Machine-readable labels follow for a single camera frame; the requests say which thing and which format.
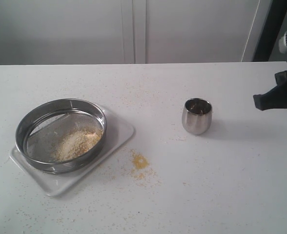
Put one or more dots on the stainless steel cup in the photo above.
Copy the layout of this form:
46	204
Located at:
197	116

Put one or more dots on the yellowish grain powder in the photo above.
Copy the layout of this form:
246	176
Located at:
74	145

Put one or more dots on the round steel mesh sieve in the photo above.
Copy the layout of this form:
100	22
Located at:
40	129

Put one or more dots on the yellow grain pile on table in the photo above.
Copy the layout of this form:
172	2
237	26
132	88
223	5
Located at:
141	169

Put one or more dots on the white rectangular plastic tray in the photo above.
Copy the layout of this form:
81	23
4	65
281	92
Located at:
119	132

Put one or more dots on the dark vertical post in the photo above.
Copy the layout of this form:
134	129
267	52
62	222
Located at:
270	30

